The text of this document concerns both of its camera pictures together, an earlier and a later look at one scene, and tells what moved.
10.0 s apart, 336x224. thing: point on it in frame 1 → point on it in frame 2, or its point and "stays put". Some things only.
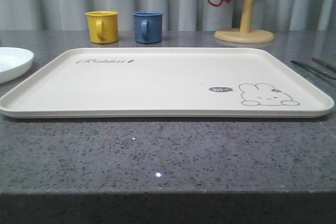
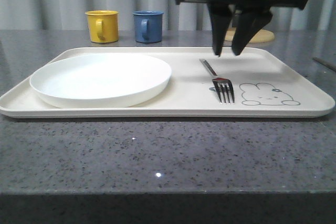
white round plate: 15,63 → 100,81
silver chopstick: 324,64 stays put
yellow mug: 103,26 stays put
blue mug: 148,27 stays put
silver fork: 323,72 → 223,86
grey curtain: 285,1 stays put
